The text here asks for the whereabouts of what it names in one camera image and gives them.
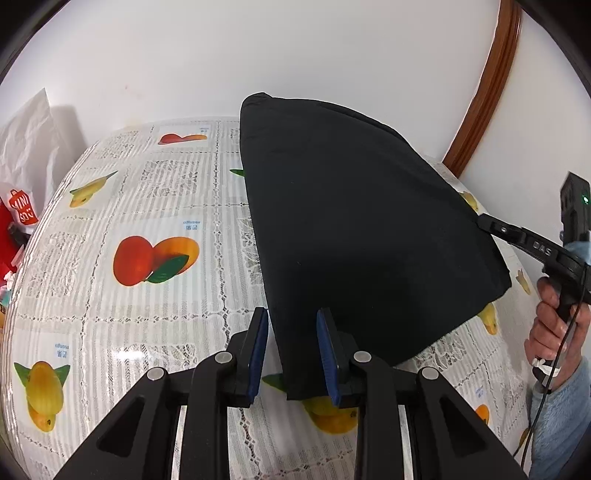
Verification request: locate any black garment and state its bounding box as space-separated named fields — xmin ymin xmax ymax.
xmin=240 ymin=92 xmax=512 ymax=401

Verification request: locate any red shopping bag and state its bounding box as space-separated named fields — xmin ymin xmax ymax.
xmin=0 ymin=182 xmax=40 ymax=278

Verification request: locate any white plastic bag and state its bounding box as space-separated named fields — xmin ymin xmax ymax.
xmin=0 ymin=88 xmax=57 ymax=209

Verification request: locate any fruit print tablecloth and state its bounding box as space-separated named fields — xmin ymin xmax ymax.
xmin=0 ymin=117 xmax=536 ymax=480

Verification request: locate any black cable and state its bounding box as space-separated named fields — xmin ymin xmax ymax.
xmin=519 ymin=295 xmax=585 ymax=468

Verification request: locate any person's right forearm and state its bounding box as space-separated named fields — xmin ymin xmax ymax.
xmin=526 ymin=357 xmax=591 ymax=480

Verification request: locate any brown wooden door frame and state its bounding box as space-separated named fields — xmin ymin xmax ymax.
xmin=441 ymin=0 xmax=522 ymax=176

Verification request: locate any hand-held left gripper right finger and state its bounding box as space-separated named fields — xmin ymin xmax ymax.
xmin=316 ymin=308 xmax=528 ymax=480

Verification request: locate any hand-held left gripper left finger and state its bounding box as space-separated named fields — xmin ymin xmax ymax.
xmin=53 ymin=307 xmax=270 ymax=480

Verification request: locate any person's right hand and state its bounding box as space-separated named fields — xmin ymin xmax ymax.
xmin=525 ymin=276 xmax=585 ymax=389

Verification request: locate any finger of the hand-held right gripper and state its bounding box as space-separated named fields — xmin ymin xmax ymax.
xmin=475 ymin=213 xmax=550 ymax=266

